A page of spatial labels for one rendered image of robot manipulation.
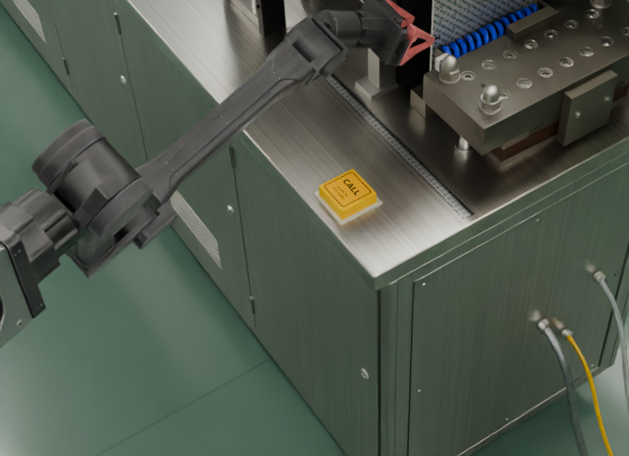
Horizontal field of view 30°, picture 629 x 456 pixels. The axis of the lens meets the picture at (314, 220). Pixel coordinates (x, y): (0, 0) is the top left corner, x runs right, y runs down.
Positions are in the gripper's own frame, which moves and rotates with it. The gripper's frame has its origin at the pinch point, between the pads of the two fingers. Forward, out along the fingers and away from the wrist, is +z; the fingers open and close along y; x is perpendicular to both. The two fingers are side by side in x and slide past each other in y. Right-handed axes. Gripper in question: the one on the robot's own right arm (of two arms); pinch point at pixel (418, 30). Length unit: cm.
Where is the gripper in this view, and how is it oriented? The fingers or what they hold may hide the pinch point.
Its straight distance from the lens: 193.0
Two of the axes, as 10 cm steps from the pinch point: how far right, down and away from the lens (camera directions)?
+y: 5.0, 6.6, -5.6
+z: 7.9, -0.8, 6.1
